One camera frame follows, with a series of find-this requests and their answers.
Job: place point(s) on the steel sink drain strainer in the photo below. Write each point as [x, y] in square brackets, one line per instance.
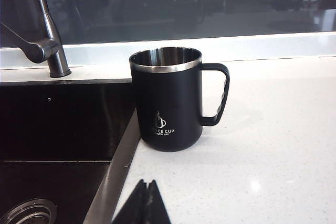
[29, 213]

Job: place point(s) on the brushed steel faucet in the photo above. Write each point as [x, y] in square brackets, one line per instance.
[59, 64]

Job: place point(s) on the black steel-rimmed mug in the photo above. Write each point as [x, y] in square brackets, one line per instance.
[168, 98]

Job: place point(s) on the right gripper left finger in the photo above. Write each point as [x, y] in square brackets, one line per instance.
[134, 208]

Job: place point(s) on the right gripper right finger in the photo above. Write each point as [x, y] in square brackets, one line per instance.
[156, 208]

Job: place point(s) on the black kitchen sink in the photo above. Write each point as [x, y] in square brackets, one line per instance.
[65, 119]

